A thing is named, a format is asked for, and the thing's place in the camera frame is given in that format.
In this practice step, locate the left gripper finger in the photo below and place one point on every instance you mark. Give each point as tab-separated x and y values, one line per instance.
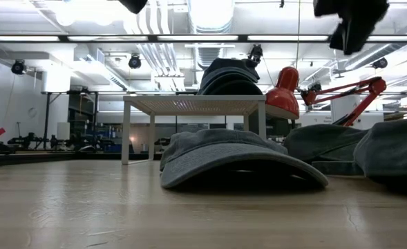
134	5

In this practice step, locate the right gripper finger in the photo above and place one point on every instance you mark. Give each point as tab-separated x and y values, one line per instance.
337	39
355	34

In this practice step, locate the grey cotton cap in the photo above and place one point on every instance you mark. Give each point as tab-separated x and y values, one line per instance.
206	162
389	148
320	141

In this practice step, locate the black background robot arm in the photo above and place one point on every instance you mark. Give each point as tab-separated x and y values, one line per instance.
23	141

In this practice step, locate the black ceiling spotlight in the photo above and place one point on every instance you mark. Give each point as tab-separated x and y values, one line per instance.
255	52
380	63
18	67
134	62

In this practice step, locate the black overhead light bar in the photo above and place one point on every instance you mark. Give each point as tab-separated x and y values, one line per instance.
153	38

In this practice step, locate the red desk lamp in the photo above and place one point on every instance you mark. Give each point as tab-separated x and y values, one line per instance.
282	100

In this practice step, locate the white perforated metal shelf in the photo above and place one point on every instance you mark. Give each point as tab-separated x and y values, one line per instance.
194	98

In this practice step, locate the black background rack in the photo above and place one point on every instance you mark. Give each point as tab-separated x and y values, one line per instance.
47	121

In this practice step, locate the black aluminium rig frame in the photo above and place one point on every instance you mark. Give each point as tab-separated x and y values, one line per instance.
34	159

